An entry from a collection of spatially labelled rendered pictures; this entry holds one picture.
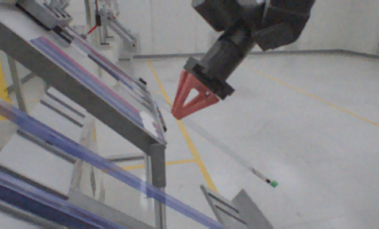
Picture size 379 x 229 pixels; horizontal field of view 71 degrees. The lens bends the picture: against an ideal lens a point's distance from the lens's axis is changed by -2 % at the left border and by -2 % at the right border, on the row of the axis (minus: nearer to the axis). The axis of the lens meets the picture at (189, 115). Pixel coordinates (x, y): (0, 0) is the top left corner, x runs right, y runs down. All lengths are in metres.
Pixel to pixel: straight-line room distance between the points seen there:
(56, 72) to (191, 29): 6.93
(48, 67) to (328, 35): 9.21
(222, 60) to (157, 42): 7.11
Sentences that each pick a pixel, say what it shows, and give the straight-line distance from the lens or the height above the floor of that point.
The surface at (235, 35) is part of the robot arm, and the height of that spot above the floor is 1.12.
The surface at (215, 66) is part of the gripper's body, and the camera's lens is 0.44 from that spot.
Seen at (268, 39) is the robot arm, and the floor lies 1.11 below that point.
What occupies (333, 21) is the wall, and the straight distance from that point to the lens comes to 9.72.
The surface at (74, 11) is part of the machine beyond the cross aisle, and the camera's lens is 4.42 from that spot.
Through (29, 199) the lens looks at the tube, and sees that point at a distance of 0.25.
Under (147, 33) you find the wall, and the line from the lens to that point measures 7.49.
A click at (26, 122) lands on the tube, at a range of 0.34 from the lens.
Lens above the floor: 1.15
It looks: 21 degrees down
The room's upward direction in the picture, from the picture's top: straight up
